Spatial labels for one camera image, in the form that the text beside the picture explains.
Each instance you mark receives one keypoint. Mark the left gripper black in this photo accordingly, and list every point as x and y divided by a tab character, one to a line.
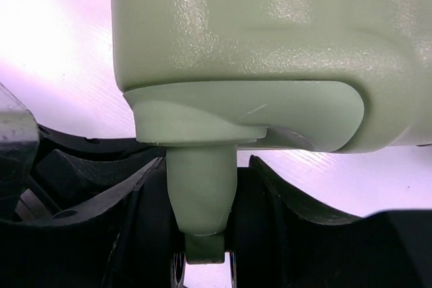
64	169

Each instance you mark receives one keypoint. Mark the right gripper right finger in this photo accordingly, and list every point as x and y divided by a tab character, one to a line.
283	237

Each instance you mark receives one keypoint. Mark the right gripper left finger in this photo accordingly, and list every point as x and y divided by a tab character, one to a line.
123	237

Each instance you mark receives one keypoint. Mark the green hard-shell suitcase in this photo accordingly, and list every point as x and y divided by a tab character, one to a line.
206	78

